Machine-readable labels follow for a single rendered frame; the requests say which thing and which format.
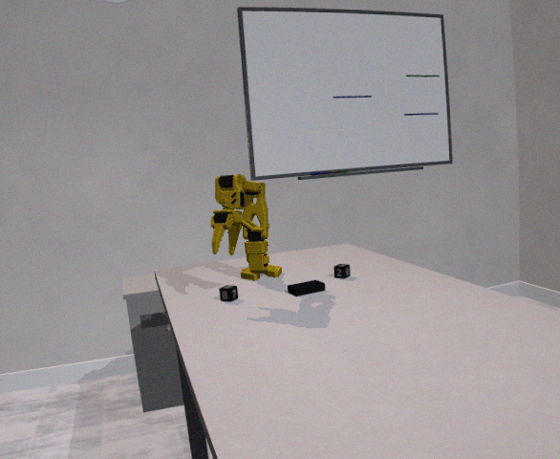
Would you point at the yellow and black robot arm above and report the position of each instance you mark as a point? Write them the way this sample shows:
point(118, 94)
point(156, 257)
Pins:
point(242, 198)

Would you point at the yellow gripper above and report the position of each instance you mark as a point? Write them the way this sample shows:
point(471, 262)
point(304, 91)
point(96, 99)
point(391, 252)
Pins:
point(231, 220)

